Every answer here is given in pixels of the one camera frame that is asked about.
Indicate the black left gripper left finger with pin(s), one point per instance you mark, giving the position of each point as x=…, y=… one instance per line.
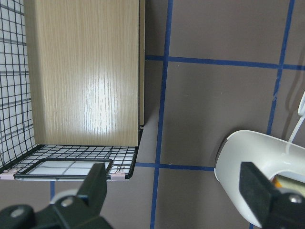
x=78, y=211

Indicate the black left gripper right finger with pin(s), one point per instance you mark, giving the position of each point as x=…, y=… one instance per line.
x=274, y=208

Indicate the white toaster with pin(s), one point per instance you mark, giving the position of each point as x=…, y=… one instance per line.
x=271, y=155

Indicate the bread slice in toaster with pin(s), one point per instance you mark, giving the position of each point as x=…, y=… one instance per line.
x=285, y=182

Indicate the wire basket with wooden shelf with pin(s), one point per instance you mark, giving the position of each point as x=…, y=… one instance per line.
x=71, y=87

